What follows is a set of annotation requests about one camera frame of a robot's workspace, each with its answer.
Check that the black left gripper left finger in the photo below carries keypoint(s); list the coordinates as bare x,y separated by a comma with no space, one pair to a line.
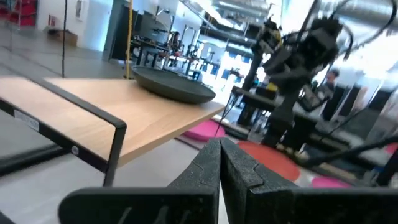
192,199

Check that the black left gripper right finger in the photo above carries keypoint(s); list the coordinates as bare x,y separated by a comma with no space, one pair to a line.
267,202

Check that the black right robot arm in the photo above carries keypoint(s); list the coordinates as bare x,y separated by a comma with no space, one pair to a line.
295,71

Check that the red plate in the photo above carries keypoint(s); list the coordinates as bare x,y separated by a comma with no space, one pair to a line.
273,160

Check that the pink plate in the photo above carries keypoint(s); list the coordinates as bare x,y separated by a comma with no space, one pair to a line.
202,130
329,183

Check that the person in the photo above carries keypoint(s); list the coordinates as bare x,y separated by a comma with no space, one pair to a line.
330,90

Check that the dark grey plate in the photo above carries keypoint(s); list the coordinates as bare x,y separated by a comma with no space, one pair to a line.
174,87

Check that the black workbench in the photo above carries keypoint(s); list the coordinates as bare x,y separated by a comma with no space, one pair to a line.
149,46

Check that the yellow pole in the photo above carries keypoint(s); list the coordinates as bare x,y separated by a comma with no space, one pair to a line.
128,37

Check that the thin black pole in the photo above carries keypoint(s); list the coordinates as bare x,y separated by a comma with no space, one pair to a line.
64,37

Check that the cardboard box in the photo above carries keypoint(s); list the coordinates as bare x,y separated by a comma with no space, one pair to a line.
63,36

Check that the red furniture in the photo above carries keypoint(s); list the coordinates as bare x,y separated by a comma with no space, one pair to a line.
23,12

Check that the wooden shelf with black frame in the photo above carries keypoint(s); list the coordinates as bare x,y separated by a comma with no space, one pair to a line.
140,115

